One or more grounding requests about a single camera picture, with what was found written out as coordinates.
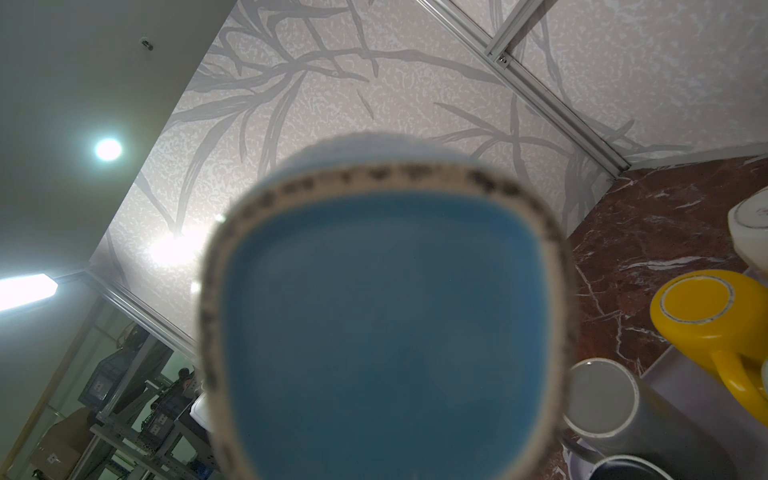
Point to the white faceted mug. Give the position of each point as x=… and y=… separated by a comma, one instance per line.
x=747, y=222

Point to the grey mug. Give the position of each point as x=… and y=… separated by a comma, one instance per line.
x=614, y=413

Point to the teal patterned mug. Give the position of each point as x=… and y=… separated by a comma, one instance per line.
x=381, y=307

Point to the black mug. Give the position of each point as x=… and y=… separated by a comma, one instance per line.
x=625, y=467

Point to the yellow mug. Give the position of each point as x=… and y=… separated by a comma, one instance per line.
x=718, y=319

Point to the lavender tray mat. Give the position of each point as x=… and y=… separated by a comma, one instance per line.
x=709, y=405

